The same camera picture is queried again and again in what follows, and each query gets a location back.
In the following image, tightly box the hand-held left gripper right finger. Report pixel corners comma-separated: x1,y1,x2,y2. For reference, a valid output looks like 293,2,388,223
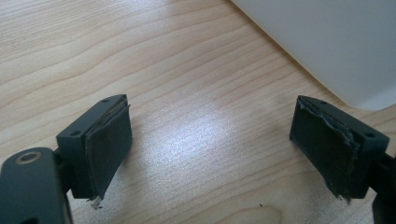
289,94,390,204

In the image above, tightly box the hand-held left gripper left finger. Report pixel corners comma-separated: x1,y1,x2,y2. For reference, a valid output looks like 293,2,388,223
55,93,134,210

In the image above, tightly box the white sheet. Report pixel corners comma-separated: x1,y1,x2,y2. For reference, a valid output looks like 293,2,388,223
231,0,396,112

